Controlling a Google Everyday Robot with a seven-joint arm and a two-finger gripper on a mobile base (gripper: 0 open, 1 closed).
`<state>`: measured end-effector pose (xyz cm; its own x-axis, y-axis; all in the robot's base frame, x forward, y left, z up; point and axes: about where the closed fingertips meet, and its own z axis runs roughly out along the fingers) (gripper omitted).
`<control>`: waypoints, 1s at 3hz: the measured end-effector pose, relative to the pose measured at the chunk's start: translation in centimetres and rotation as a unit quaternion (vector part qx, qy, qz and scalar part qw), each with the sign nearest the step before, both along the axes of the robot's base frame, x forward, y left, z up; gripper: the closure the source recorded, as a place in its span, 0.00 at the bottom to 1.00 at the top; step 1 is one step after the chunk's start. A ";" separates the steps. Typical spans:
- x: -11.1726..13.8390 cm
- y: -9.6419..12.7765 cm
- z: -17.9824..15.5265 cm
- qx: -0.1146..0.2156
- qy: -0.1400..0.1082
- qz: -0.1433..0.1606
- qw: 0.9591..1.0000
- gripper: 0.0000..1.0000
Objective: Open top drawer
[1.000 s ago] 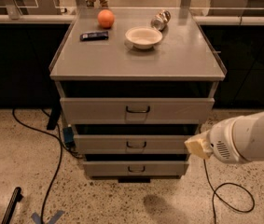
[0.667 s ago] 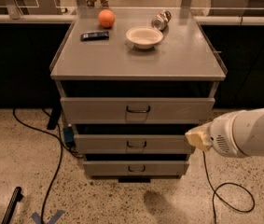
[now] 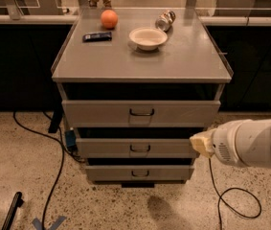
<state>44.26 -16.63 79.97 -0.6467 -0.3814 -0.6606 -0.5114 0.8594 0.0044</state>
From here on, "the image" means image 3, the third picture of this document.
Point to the long dark counter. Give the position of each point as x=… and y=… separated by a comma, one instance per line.
x=29, y=52

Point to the white bowl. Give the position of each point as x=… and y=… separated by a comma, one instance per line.
x=148, y=39

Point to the black bar on floor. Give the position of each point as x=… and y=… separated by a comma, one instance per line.
x=15, y=204

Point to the grey middle drawer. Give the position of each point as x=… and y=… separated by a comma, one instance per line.
x=135, y=148

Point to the grey metal drawer cabinet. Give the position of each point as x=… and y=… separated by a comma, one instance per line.
x=187, y=67

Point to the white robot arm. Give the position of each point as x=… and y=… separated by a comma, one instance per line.
x=240, y=143

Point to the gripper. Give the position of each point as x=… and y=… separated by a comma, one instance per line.
x=223, y=143

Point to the grey top drawer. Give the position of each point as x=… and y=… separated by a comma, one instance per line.
x=140, y=113

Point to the grey bottom drawer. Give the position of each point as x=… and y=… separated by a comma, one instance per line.
x=136, y=173

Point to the dark blue snack bar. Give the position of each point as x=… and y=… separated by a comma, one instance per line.
x=95, y=37

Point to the grey drawer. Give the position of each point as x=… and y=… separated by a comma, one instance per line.
x=136, y=173
x=135, y=148
x=140, y=113

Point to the tipped soda can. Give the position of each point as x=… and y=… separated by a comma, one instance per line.
x=165, y=20

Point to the orange fruit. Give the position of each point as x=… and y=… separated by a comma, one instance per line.
x=109, y=19

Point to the blue power box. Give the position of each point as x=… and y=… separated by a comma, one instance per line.
x=70, y=139

